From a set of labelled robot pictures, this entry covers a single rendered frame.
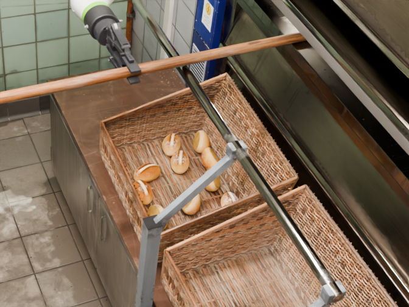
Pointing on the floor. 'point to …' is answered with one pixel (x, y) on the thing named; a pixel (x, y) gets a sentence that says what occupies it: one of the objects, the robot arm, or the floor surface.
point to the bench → (103, 176)
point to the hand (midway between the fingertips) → (131, 69)
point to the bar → (146, 299)
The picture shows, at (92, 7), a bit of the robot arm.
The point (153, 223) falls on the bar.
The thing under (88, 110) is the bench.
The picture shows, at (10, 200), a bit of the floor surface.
